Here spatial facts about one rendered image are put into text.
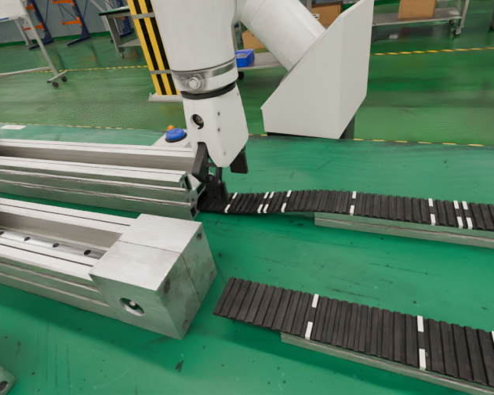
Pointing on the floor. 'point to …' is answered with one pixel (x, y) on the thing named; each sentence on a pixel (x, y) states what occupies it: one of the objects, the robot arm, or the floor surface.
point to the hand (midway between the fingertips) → (229, 180)
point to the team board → (13, 11)
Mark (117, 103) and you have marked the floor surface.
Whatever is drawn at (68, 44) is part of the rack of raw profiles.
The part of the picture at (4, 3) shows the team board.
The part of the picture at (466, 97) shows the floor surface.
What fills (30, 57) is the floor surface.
